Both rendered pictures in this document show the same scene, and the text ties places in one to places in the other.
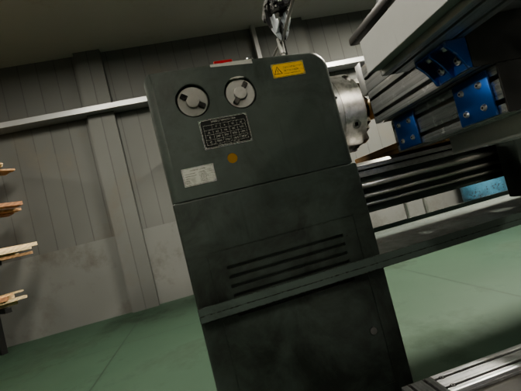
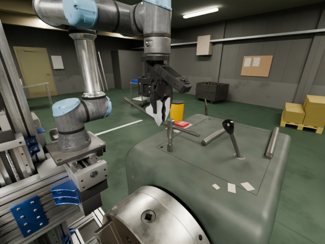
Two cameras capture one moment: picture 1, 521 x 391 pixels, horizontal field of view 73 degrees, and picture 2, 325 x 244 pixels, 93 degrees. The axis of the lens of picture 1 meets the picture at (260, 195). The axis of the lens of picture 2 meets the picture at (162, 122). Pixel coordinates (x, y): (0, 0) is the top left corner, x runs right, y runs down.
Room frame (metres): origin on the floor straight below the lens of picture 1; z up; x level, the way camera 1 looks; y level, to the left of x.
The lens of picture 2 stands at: (1.65, -0.49, 1.56)
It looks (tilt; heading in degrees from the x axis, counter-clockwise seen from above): 21 degrees down; 144
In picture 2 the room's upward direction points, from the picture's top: straight up
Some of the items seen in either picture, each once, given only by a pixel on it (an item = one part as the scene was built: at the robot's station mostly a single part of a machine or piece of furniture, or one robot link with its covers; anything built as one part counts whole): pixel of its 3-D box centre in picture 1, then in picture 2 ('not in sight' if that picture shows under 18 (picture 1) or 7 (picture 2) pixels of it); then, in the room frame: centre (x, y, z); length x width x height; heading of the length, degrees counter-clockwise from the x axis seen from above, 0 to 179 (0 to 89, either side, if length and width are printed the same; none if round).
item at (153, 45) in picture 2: not in sight; (156, 47); (1.25, -0.23, 1.60); 0.08 x 0.08 x 0.05
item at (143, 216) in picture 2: not in sight; (148, 221); (1.43, -0.38, 1.22); 0.03 x 0.03 x 0.03
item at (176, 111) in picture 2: not in sight; (176, 112); (-1.29, 2.11, 0.30); 0.38 x 0.38 x 0.61
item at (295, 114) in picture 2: not in sight; (302, 111); (0.68, 4.84, 0.35); 1.19 x 0.88 x 0.70; 101
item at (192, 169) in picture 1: (242, 139); (209, 178); (1.32, 0.02, 1.06); 0.59 x 0.48 x 0.39; 102
